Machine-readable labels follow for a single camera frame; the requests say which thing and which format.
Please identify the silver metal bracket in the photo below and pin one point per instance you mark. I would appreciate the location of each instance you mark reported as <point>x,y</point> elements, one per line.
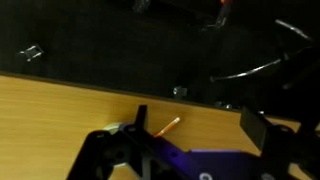
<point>31,52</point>

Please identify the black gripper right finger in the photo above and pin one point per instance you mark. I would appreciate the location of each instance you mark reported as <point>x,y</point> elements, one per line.
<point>280,146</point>

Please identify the straight chrome chair leg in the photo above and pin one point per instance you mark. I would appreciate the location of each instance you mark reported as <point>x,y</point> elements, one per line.
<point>293,29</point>

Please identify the orange pencil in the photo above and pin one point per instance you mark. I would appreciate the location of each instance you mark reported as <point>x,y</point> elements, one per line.
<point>167,126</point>

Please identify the small metal caster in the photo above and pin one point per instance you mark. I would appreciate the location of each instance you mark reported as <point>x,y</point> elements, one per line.
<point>179,91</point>

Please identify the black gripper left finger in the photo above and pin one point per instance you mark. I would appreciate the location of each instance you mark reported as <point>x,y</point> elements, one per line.
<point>100,150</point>

